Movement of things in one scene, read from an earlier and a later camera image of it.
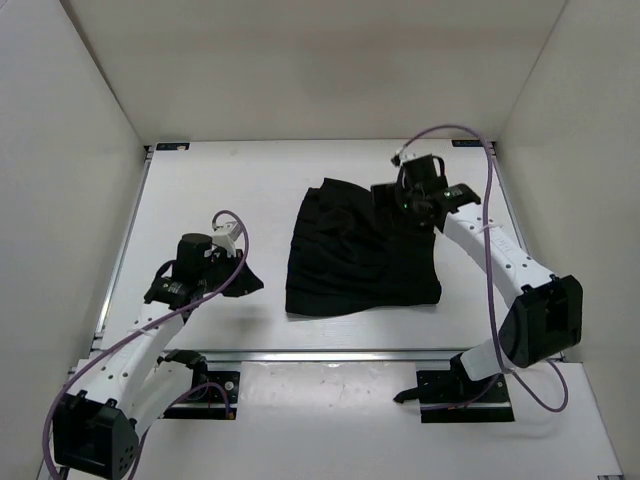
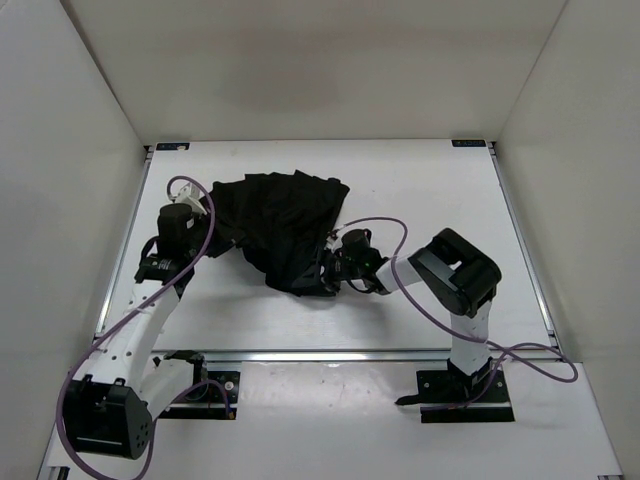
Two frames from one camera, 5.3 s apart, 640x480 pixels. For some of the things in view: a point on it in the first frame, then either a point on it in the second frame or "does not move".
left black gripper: x=246 y=280 → x=200 y=218
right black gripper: x=388 y=196 → x=330 y=284
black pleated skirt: x=347 y=257 → x=280 y=222
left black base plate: x=215 y=396 does not move
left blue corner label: x=172 y=146 does not move
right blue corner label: x=466 y=143 does not move
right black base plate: x=447 y=397 does not move
